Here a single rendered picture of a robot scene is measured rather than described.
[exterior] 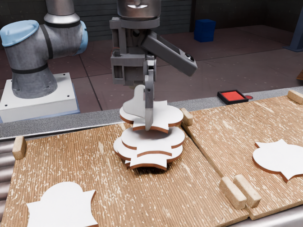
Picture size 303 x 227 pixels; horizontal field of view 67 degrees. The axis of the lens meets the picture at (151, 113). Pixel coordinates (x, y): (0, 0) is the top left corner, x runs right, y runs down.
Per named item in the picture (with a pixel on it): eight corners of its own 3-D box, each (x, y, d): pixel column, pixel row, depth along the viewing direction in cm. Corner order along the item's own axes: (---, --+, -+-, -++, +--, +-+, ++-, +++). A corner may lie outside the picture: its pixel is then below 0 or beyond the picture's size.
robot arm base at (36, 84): (16, 82, 90) (9, 57, 84) (58, 78, 93) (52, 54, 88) (9, 101, 78) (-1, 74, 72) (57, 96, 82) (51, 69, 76)
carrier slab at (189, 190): (20, 147, 58) (19, 142, 57) (171, 118, 69) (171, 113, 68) (-14, 313, 30) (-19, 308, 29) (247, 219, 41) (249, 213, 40)
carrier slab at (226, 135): (176, 118, 69) (176, 113, 68) (286, 98, 80) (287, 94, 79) (252, 221, 41) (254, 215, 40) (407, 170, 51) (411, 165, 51)
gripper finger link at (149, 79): (144, 106, 47) (144, 63, 46) (153, 106, 47) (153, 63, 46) (143, 108, 42) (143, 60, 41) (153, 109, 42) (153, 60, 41)
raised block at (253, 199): (231, 184, 46) (233, 174, 45) (239, 182, 46) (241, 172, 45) (250, 210, 41) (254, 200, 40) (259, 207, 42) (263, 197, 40)
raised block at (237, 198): (218, 186, 46) (219, 176, 44) (225, 183, 46) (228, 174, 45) (236, 211, 41) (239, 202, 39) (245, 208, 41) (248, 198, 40)
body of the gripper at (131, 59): (119, 73, 50) (114, 13, 44) (158, 73, 50) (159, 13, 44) (113, 88, 44) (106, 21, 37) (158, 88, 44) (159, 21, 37)
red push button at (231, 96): (219, 96, 82) (220, 93, 81) (235, 94, 83) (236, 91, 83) (228, 104, 77) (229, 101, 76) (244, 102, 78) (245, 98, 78)
